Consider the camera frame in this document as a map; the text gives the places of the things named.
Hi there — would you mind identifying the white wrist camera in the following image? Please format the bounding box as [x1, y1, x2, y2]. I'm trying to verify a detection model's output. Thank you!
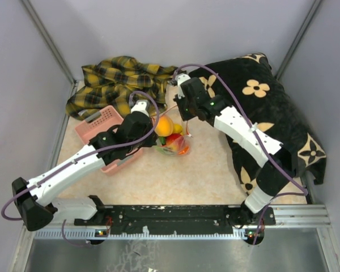
[171, 74, 190, 99]
[130, 100, 150, 117]

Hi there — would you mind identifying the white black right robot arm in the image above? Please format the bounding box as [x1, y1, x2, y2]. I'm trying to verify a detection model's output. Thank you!
[173, 74, 294, 224]

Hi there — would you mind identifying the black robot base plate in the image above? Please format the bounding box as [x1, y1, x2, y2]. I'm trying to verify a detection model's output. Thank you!
[74, 205, 261, 235]

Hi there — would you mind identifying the black floral pillow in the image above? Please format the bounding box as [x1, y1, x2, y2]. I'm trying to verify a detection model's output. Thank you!
[189, 53, 326, 185]

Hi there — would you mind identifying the white slotted cable duct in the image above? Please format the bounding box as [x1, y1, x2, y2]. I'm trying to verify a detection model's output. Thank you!
[33, 228, 261, 241]

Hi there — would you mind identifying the pink plastic basket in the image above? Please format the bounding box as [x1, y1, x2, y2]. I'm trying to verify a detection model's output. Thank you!
[74, 106, 143, 176]

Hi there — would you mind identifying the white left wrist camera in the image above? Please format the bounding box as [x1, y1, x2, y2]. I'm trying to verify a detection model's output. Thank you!
[130, 100, 150, 117]

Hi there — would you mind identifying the red toy fruit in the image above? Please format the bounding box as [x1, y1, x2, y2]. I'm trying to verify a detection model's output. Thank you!
[165, 134, 185, 152]

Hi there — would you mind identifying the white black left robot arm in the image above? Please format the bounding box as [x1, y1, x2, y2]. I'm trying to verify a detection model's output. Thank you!
[11, 110, 156, 231]

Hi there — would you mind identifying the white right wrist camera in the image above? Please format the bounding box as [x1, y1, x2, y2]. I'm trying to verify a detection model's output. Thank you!
[171, 74, 190, 99]

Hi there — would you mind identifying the yellow plaid shirt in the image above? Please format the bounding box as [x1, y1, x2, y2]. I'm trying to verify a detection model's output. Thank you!
[65, 56, 177, 121]

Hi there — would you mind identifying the clear orange-zipper zip bag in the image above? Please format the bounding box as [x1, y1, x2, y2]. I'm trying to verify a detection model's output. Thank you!
[155, 105, 192, 156]

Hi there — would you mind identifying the yellow-orange toy peach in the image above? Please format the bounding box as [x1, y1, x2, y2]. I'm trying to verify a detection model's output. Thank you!
[155, 115, 174, 137]

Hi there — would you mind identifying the yellow toy fruit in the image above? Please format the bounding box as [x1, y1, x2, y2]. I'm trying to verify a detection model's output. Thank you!
[173, 124, 184, 135]

